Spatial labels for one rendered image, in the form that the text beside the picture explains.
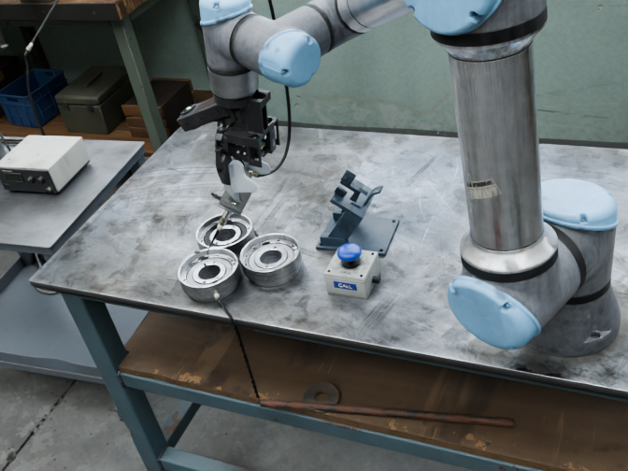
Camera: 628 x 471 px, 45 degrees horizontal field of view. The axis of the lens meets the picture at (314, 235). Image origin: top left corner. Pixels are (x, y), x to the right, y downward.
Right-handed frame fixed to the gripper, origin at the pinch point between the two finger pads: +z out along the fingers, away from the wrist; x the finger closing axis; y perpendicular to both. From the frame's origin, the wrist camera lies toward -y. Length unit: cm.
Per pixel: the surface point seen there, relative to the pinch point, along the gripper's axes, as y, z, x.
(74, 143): -67, 27, 32
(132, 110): -114, 73, 112
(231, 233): -3.3, 11.8, 0.9
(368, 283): 26.6, 7.2, -7.0
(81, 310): -28.7, 25.4, -16.2
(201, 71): -107, 77, 153
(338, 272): 21.8, 5.6, -7.8
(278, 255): 8.5, 10.3, -3.1
